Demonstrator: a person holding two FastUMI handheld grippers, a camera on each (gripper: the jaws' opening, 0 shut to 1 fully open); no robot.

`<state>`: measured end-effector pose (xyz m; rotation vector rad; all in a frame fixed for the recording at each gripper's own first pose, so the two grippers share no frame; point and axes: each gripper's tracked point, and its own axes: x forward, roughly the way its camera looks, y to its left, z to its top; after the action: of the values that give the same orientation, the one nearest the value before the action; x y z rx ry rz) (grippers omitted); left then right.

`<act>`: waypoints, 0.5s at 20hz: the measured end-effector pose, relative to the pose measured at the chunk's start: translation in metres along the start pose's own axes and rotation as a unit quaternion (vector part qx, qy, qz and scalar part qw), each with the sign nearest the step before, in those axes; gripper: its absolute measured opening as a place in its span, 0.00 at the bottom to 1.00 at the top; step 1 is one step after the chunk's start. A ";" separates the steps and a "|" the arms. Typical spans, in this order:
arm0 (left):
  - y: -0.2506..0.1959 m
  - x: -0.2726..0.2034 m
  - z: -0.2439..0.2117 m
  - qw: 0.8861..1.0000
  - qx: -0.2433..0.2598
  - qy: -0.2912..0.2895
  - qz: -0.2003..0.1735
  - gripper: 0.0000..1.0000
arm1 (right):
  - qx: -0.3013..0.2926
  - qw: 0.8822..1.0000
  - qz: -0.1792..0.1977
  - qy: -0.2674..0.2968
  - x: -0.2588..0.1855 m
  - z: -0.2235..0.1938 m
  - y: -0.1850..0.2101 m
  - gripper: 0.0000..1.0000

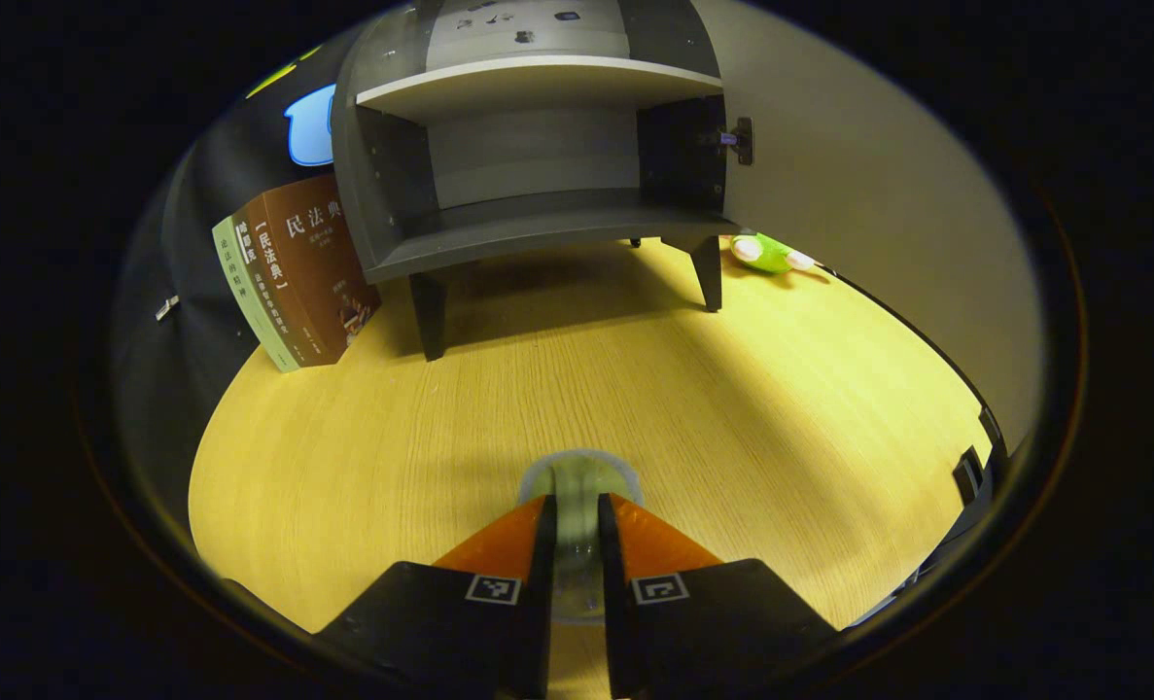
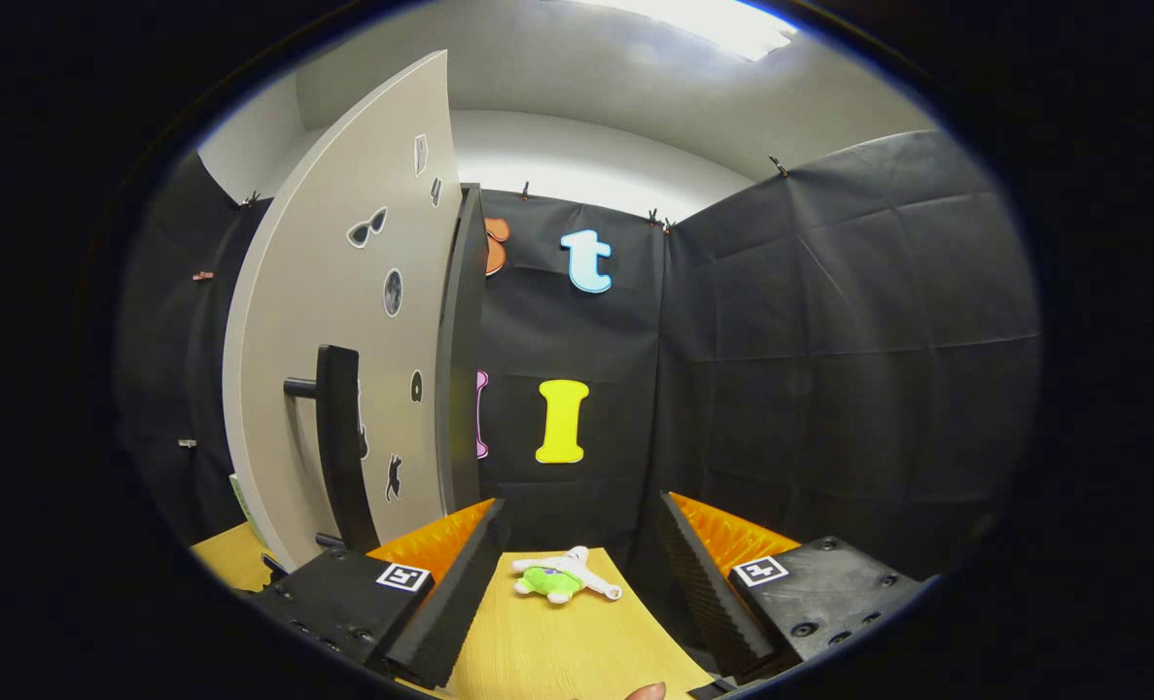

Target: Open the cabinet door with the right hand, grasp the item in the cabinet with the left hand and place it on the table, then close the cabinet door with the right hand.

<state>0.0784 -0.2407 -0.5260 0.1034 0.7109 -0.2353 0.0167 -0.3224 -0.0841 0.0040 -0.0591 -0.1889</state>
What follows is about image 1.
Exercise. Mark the white clip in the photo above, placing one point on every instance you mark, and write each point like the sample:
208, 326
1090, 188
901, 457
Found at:
167, 308

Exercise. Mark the dark brown book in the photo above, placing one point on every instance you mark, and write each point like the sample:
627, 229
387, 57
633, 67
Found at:
278, 301

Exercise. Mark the green bottle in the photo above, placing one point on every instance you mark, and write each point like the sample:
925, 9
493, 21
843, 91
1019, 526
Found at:
576, 544

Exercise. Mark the black backdrop cloth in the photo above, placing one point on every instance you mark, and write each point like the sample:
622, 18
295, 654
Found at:
188, 243

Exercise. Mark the dark grey cabinet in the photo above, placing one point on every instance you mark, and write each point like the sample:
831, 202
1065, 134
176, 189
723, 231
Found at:
538, 219

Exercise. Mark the grey round coaster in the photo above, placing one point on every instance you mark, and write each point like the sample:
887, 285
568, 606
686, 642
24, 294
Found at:
534, 481

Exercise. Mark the green and pink plush toy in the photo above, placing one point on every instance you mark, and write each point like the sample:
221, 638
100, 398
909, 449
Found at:
766, 255

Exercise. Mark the black bracket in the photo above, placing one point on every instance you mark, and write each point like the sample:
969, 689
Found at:
992, 431
970, 476

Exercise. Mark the beige cabinet door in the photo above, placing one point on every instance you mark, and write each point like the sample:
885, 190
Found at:
878, 194

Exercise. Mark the metal door hinge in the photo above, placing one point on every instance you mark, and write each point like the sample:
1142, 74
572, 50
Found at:
742, 141

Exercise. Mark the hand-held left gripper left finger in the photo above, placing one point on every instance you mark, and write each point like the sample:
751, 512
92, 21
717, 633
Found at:
538, 603

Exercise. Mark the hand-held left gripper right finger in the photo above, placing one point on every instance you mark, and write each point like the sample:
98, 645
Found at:
615, 603

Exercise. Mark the white cabinet shelf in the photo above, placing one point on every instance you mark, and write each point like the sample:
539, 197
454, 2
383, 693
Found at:
538, 83

